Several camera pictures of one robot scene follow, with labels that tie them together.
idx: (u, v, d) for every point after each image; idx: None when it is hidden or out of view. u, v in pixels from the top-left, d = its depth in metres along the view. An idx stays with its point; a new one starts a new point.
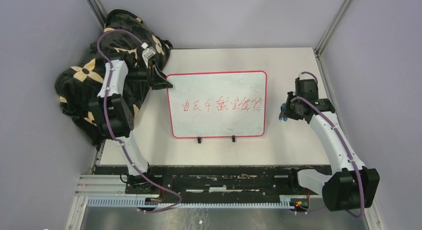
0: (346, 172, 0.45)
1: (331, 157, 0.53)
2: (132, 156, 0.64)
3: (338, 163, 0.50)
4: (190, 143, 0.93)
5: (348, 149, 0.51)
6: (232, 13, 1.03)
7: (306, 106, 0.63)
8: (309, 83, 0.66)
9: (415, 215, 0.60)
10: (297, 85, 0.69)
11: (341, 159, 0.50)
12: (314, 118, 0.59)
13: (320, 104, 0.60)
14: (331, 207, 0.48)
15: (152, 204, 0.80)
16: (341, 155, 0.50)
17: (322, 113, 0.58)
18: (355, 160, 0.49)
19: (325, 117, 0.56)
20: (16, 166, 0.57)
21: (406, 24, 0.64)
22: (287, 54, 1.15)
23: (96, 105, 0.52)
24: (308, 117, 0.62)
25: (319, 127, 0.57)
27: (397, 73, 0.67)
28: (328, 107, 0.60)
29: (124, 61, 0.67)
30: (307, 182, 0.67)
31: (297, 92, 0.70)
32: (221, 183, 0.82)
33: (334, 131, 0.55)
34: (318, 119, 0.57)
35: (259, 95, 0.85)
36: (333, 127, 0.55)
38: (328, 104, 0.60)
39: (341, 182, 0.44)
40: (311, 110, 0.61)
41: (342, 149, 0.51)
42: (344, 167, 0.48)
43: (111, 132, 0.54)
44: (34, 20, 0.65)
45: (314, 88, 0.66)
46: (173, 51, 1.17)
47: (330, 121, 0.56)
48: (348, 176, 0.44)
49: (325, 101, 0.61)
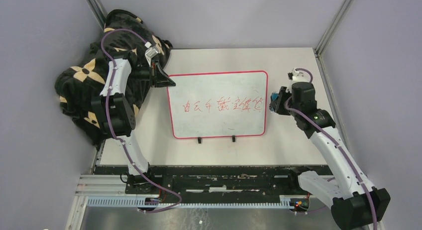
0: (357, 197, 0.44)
1: (339, 178, 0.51)
2: (132, 155, 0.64)
3: (347, 186, 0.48)
4: (190, 143, 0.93)
5: (355, 170, 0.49)
6: (232, 13, 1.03)
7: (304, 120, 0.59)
8: (308, 93, 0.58)
9: (415, 216, 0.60)
10: (294, 93, 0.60)
11: (350, 181, 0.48)
12: (316, 135, 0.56)
13: (320, 119, 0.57)
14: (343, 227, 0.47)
15: (152, 204, 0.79)
16: (350, 177, 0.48)
17: (325, 131, 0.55)
18: (365, 182, 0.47)
19: (329, 136, 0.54)
20: (16, 165, 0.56)
21: (407, 24, 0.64)
22: (287, 54, 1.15)
23: (98, 104, 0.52)
24: (308, 131, 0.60)
25: (322, 145, 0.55)
27: (398, 73, 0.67)
28: (328, 121, 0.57)
29: (127, 60, 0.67)
30: (308, 186, 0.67)
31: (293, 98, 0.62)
32: (221, 183, 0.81)
33: (338, 149, 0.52)
34: (321, 138, 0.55)
35: (260, 95, 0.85)
36: (337, 145, 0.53)
38: (327, 117, 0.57)
39: (353, 208, 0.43)
40: (311, 126, 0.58)
41: (349, 170, 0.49)
42: (354, 191, 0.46)
43: (112, 131, 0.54)
44: (34, 20, 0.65)
45: (313, 96, 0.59)
46: (173, 51, 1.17)
47: (333, 139, 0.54)
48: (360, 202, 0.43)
49: (324, 114, 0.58)
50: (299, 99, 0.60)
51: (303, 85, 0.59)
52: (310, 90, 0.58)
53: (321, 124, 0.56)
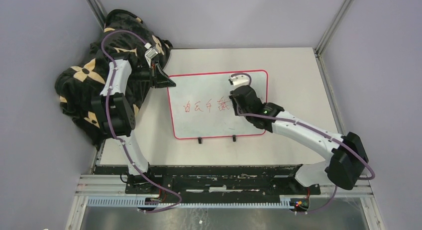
0: (338, 153, 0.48)
1: (314, 147, 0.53)
2: (132, 155, 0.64)
3: (324, 149, 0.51)
4: (191, 143, 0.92)
5: (320, 132, 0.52)
6: (232, 13, 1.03)
7: (261, 119, 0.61)
8: (249, 94, 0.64)
9: (415, 216, 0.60)
10: (239, 101, 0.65)
11: (324, 143, 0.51)
12: (275, 125, 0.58)
13: (271, 110, 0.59)
14: (348, 186, 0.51)
15: (152, 204, 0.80)
16: (321, 140, 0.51)
17: (278, 117, 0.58)
18: (333, 137, 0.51)
19: (282, 119, 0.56)
20: (16, 165, 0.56)
21: (406, 25, 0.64)
22: (287, 54, 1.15)
23: (98, 103, 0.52)
24: (268, 127, 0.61)
25: (283, 129, 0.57)
27: (397, 73, 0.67)
28: (276, 109, 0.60)
29: (127, 60, 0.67)
30: (308, 179, 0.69)
31: (240, 105, 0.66)
32: (221, 183, 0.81)
33: (297, 125, 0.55)
34: (279, 125, 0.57)
35: (260, 95, 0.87)
36: (295, 122, 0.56)
38: (274, 106, 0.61)
39: (342, 163, 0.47)
40: (267, 121, 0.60)
41: (316, 135, 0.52)
42: (332, 148, 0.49)
43: (112, 131, 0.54)
44: (34, 20, 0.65)
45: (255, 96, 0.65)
46: (173, 51, 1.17)
47: (287, 119, 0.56)
48: (342, 156, 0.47)
49: (270, 105, 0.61)
50: (246, 103, 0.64)
51: (241, 91, 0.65)
52: (249, 91, 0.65)
53: (275, 113, 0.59)
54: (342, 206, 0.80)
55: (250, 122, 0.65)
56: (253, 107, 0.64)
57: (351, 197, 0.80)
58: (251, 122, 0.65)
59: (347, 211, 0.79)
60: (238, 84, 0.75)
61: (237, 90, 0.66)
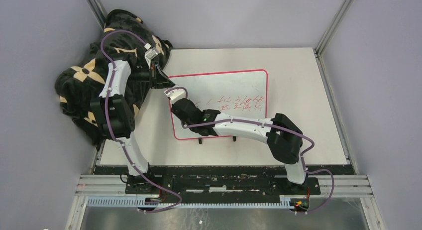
0: (271, 135, 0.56)
1: (253, 136, 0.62)
2: (132, 156, 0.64)
3: (261, 135, 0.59)
4: (191, 143, 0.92)
5: (253, 122, 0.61)
6: (232, 14, 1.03)
7: (203, 127, 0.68)
8: (187, 107, 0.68)
9: (415, 216, 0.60)
10: (180, 115, 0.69)
11: (259, 130, 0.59)
12: (216, 128, 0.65)
13: (210, 117, 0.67)
14: (294, 161, 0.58)
15: (152, 204, 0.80)
16: (257, 129, 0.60)
17: (216, 121, 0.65)
18: (263, 123, 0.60)
19: (220, 121, 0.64)
20: (17, 165, 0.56)
21: (406, 25, 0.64)
22: (287, 54, 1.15)
23: (98, 105, 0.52)
24: (212, 132, 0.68)
25: (224, 129, 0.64)
27: (397, 73, 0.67)
28: (213, 114, 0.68)
29: (126, 61, 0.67)
30: (301, 175, 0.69)
31: (181, 118, 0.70)
32: (221, 183, 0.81)
33: (234, 121, 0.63)
34: (219, 126, 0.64)
35: (260, 94, 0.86)
36: (231, 120, 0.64)
38: (212, 112, 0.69)
39: (277, 143, 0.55)
40: (210, 127, 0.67)
41: (251, 126, 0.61)
42: (266, 133, 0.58)
43: (111, 133, 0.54)
44: (33, 20, 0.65)
45: (192, 107, 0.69)
46: (173, 51, 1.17)
47: (224, 120, 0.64)
48: (275, 137, 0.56)
49: (209, 112, 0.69)
50: (186, 116, 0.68)
51: (178, 105, 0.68)
52: (185, 104, 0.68)
53: (214, 118, 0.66)
54: (343, 206, 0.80)
55: (194, 131, 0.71)
56: (193, 119, 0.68)
57: (351, 197, 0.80)
58: (195, 131, 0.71)
59: (348, 211, 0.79)
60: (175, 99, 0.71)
61: (175, 105, 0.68)
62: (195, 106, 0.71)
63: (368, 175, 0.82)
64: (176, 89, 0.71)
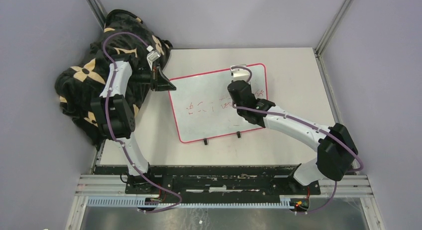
0: (324, 143, 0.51)
1: (303, 139, 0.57)
2: (132, 156, 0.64)
3: (312, 140, 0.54)
4: (196, 145, 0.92)
5: (308, 124, 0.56)
6: (232, 14, 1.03)
7: (253, 114, 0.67)
8: (244, 90, 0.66)
9: (415, 216, 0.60)
10: (234, 96, 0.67)
11: (312, 135, 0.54)
12: (265, 119, 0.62)
13: (263, 106, 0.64)
14: (339, 177, 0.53)
15: (152, 204, 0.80)
16: (309, 131, 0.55)
17: (269, 111, 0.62)
18: (319, 128, 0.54)
19: (273, 113, 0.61)
20: (16, 164, 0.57)
21: (407, 26, 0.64)
22: (287, 54, 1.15)
23: (98, 105, 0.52)
24: (261, 121, 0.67)
25: (274, 122, 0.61)
27: (397, 74, 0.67)
28: (267, 104, 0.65)
29: (127, 62, 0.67)
30: (309, 179, 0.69)
31: (234, 98, 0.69)
32: (221, 183, 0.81)
33: (287, 118, 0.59)
34: (269, 118, 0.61)
35: (260, 88, 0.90)
36: (285, 116, 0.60)
38: (266, 102, 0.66)
39: (328, 152, 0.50)
40: (260, 116, 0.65)
41: (304, 127, 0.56)
42: (319, 139, 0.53)
43: (111, 133, 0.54)
44: (33, 20, 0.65)
45: (250, 92, 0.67)
46: (173, 51, 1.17)
47: (277, 113, 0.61)
48: (328, 145, 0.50)
49: (263, 102, 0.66)
50: (240, 98, 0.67)
51: (236, 86, 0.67)
52: (243, 87, 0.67)
53: (267, 108, 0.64)
54: (342, 206, 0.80)
55: (243, 115, 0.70)
56: (247, 103, 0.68)
57: (351, 197, 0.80)
58: (244, 116, 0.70)
59: (347, 211, 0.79)
60: (238, 77, 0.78)
61: (233, 85, 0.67)
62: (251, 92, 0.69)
63: (368, 175, 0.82)
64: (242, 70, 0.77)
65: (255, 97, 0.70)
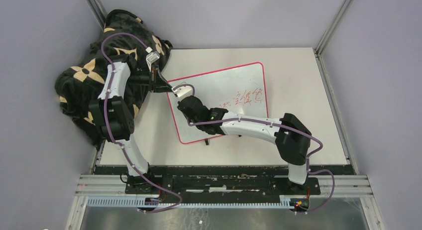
0: (279, 135, 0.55)
1: (261, 135, 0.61)
2: (132, 158, 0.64)
3: (268, 134, 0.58)
4: (196, 146, 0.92)
5: (261, 122, 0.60)
6: (232, 14, 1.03)
7: (211, 126, 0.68)
8: (194, 104, 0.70)
9: (415, 216, 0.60)
10: (187, 112, 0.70)
11: (266, 130, 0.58)
12: (223, 127, 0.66)
13: (218, 115, 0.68)
14: (302, 162, 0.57)
15: (152, 204, 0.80)
16: (264, 128, 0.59)
17: (224, 119, 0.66)
18: (272, 123, 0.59)
19: (228, 119, 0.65)
20: (16, 164, 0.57)
21: (407, 25, 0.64)
22: (287, 54, 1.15)
23: (96, 107, 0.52)
24: (219, 130, 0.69)
25: (231, 128, 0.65)
27: (397, 74, 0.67)
28: (219, 113, 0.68)
29: (126, 62, 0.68)
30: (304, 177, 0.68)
31: (188, 115, 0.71)
32: (221, 183, 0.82)
33: (242, 120, 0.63)
34: (226, 125, 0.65)
35: (259, 87, 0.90)
36: (239, 119, 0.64)
38: (219, 110, 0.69)
39: (285, 143, 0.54)
40: (217, 125, 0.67)
41: (259, 125, 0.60)
42: (274, 132, 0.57)
43: (110, 135, 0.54)
44: (33, 20, 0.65)
45: (200, 105, 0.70)
46: (173, 51, 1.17)
47: (232, 118, 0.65)
48: (283, 137, 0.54)
49: (216, 111, 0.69)
50: (193, 113, 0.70)
51: (186, 103, 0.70)
52: (193, 101, 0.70)
53: (221, 117, 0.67)
54: (343, 206, 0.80)
55: (201, 129, 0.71)
56: (201, 116, 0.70)
57: (351, 197, 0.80)
58: (202, 129, 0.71)
59: (348, 211, 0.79)
60: (182, 96, 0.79)
61: (183, 103, 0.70)
62: (202, 104, 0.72)
63: (368, 175, 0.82)
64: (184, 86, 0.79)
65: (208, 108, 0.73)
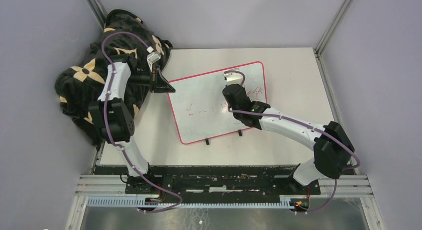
0: (320, 142, 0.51)
1: (299, 139, 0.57)
2: (132, 159, 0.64)
3: (308, 139, 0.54)
4: (197, 146, 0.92)
5: (303, 124, 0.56)
6: (232, 14, 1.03)
7: (250, 117, 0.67)
8: (239, 93, 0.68)
9: (415, 217, 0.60)
10: (229, 99, 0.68)
11: (307, 133, 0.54)
12: (261, 121, 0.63)
13: (259, 109, 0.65)
14: (337, 175, 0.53)
15: (152, 204, 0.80)
16: (305, 131, 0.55)
17: (265, 113, 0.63)
18: (314, 127, 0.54)
19: (268, 114, 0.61)
20: (16, 164, 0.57)
21: (407, 25, 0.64)
22: (287, 54, 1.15)
23: (96, 109, 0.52)
24: (257, 124, 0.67)
25: (269, 124, 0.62)
27: (398, 74, 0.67)
28: (261, 106, 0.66)
29: (126, 63, 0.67)
30: (308, 178, 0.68)
31: (229, 102, 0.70)
32: (221, 183, 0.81)
33: (282, 118, 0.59)
34: (264, 119, 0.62)
35: (259, 85, 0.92)
36: (280, 117, 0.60)
38: (261, 104, 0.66)
39: (325, 150, 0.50)
40: (256, 118, 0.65)
41: (299, 127, 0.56)
42: (314, 138, 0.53)
43: (110, 137, 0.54)
44: (33, 20, 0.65)
45: (244, 95, 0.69)
46: (173, 51, 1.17)
47: (272, 115, 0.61)
48: (324, 144, 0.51)
49: (258, 104, 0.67)
50: (235, 101, 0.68)
51: (231, 90, 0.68)
52: (238, 90, 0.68)
53: (262, 110, 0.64)
54: (342, 206, 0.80)
55: (240, 119, 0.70)
56: (242, 106, 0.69)
57: (351, 197, 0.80)
58: (240, 119, 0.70)
59: (347, 211, 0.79)
60: (231, 81, 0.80)
61: (227, 89, 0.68)
62: (247, 96, 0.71)
63: (368, 175, 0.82)
64: (235, 73, 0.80)
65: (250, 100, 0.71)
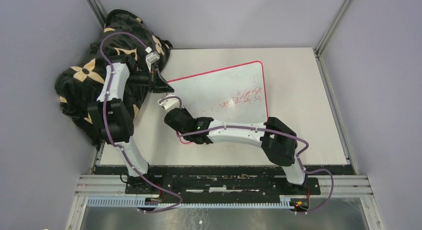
0: (265, 140, 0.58)
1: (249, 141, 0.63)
2: (132, 159, 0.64)
3: (254, 140, 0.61)
4: (196, 146, 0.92)
5: (246, 127, 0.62)
6: (232, 14, 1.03)
7: (198, 136, 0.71)
8: (180, 117, 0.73)
9: (415, 217, 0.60)
10: (174, 125, 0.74)
11: (253, 136, 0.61)
12: (210, 136, 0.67)
13: (204, 124, 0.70)
14: (290, 163, 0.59)
15: (152, 204, 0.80)
16: (250, 134, 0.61)
17: (210, 128, 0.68)
18: (257, 128, 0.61)
19: (214, 128, 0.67)
20: (16, 164, 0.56)
21: (407, 26, 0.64)
22: (287, 54, 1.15)
23: (95, 110, 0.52)
24: (206, 139, 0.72)
25: (218, 136, 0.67)
27: (397, 74, 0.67)
28: (204, 123, 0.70)
29: (124, 63, 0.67)
30: (300, 175, 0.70)
31: (175, 128, 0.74)
32: (221, 183, 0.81)
33: (227, 128, 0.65)
34: (213, 134, 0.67)
35: (258, 85, 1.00)
36: (225, 127, 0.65)
38: (205, 120, 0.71)
39: (271, 146, 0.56)
40: (204, 135, 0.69)
41: (244, 131, 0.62)
42: (260, 137, 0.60)
43: (110, 137, 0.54)
44: (33, 20, 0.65)
45: (185, 117, 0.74)
46: (173, 51, 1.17)
47: (217, 127, 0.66)
48: (269, 141, 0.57)
49: (202, 121, 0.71)
50: (179, 125, 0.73)
51: (172, 116, 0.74)
52: (178, 114, 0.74)
53: (207, 126, 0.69)
54: (342, 206, 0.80)
55: (189, 139, 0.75)
56: (187, 127, 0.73)
57: (351, 197, 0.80)
58: (191, 140, 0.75)
59: (347, 211, 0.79)
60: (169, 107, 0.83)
61: (170, 115, 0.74)
62: (189, 116, 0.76)
63: (368, 175, 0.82)
64: (170, 98, 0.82)
65: (194, 118, 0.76)
